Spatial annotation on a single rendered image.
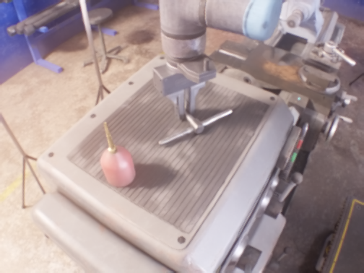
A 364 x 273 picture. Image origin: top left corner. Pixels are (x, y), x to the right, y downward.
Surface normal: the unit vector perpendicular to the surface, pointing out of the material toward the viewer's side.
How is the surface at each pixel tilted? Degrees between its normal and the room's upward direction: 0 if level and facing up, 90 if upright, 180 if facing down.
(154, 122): 0
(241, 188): 45
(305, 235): 0
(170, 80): 90
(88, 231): 0
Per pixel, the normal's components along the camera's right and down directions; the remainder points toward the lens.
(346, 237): -0.01, -0.67
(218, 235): 0.58, -0.19
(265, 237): 0.43, -0.36
